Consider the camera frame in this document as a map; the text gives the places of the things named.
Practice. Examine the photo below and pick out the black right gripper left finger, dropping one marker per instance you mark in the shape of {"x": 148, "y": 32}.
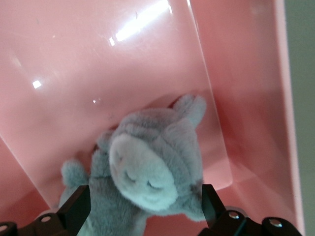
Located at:
{"x": 76, "y": 209}

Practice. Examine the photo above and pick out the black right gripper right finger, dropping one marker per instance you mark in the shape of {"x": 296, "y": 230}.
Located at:
{"x": 212, "y": 209}

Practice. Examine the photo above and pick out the grey plush toy white face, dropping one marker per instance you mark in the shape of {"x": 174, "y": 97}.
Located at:
{"x": 152, "y": 152}

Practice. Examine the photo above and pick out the pink plastic box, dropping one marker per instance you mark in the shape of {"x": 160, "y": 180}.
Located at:
{"x": 98, "y": 73}

